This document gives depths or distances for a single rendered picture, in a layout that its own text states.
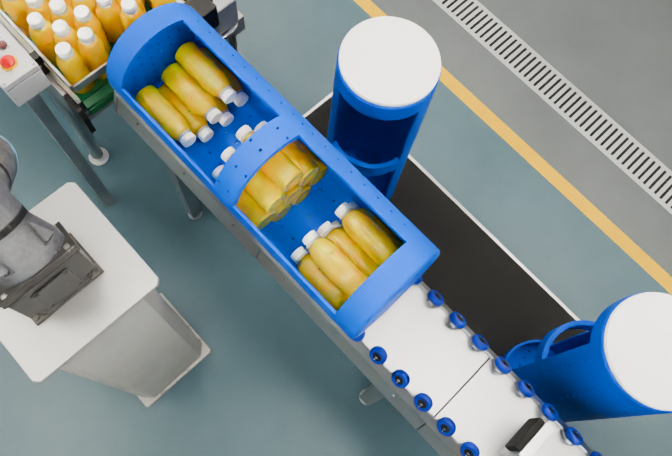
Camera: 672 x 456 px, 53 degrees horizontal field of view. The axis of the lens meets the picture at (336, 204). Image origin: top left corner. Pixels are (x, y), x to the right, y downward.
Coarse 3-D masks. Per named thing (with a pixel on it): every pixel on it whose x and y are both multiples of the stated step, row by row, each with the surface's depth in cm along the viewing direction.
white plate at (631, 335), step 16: (624, 304) 162; (640, 304) 163; (656, 304) 163; (608, 320) 161; (624, 320) 161; (640, 320) 161; (656, 320) 162; (608, 336) 160; (624, 336) 160; (640, 336) 160; (656, 336) 160; (608, 352) 158; (624, 352) 158; (640, 352) 159; (656, 352) 159; (624, 368) 157; (640, 368) 157; (656, 368) 158; (624, 384) 156; (640, 384) 156; (656, 384) 156; (640, 400) 155; (656, 400) 155
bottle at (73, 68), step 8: (72, 48) 174; (56, 56) 173; (72, 56) 173; (80, 56) 176; (64, 64) 173; (72, 64) 174; (80, 64) 176; (64, 72) 176; (72, 72) 176; (80, 72) 178; (88, 72) 182; (72, 80) 179; (88, 88) 185
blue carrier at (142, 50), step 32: (128, 32) 157; (160, 32) 157; (192, 32) 177; (128, 64) 157; (160, 64) 177; (224, 64) 177; (128, 96) 162; (256, 96) 175; (160, 128) 160; (224, 128) 180; (288, 128) 152; (192, 160) 158; (256, 160) 148; (224, 192) 154; (320, 192) 173; (352, 192) 168; (288, 224) 171; (320, 224) 172; (288, 256) 164; (416, 256) 144; (384, 288) 140; (352, 320) 144
